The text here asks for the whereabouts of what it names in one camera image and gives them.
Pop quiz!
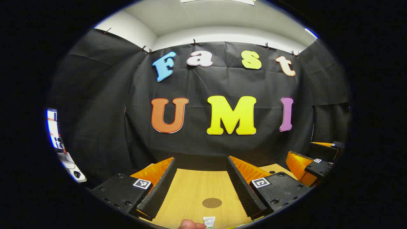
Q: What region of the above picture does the computer monitor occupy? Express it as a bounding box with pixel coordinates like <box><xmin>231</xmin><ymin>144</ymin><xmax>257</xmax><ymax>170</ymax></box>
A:
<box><xmin>47</xmin><ymin>109</ymin><xmax>63</xmax><ymax>150</ymax></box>

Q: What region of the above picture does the round brown coaster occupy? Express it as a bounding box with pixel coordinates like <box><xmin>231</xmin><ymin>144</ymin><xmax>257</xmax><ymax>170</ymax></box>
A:
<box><xmin>202</xmin><ymin>198</ymin><xmax>223</xmax><ymax>209</ymax></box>

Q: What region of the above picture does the black backdrop cloth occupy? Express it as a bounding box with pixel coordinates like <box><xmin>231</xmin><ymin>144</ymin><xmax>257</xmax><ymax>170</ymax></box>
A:
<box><xmin>51</xmin><ymin>28</ymin><xmax>352</xmax><ymax>185</ymax></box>

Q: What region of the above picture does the ceiling light panel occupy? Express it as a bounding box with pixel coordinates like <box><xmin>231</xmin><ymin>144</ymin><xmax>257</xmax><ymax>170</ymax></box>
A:
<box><xmin>181</xmin><ymin>0</ymin><xmax>256</xmax><ymax>5</ymax></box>

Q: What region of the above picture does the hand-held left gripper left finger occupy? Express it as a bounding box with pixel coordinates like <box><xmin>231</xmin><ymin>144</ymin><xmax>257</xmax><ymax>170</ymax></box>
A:
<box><xmin>90</xmin><ymin>156</ymin><xmax>177</xmax><ymax>221</ymax></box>

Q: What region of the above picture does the wooden desktop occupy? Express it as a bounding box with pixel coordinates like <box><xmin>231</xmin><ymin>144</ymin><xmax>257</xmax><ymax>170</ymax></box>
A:
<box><xmin>130</xmin><ymin>163</ymin><xmax>299</xmax><ymax>229</ymax></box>

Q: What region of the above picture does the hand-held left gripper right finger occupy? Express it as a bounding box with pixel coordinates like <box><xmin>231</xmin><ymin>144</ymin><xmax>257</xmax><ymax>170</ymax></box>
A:
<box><xmin>226</xmin><ymin>156</ymin><xmax>314</xmax><ymax>220</ymax></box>

